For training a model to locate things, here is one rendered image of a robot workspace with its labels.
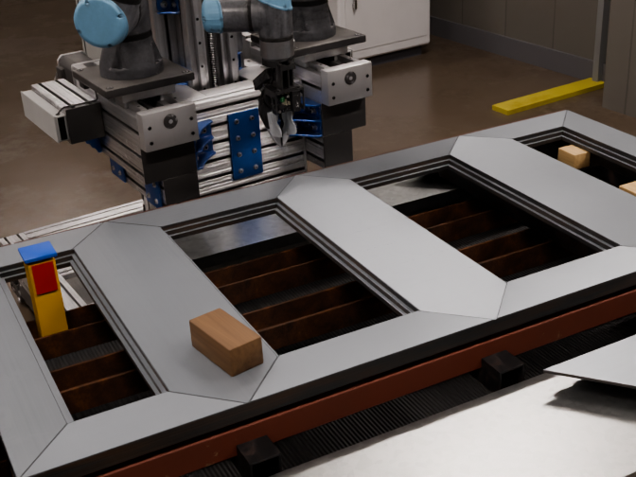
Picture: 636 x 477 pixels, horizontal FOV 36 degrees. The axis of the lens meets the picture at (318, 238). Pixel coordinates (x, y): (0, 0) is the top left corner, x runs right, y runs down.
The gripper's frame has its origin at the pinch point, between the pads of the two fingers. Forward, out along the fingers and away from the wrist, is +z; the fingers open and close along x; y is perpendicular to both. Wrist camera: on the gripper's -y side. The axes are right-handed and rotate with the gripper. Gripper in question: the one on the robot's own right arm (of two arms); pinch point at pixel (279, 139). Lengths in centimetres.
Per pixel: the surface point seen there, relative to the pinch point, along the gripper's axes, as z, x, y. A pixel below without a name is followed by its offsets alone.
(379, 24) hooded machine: 64, 204, -301
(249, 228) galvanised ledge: 21.9, -8.2, -3.3
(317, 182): 5.6, 1.6, 15.3
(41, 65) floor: 90, 29, -436
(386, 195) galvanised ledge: 21.9, 29.4, -1.8
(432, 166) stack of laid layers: 7.1, 29.8, 18.7
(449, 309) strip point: 6, -5, 76
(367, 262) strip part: 6, -8, 54
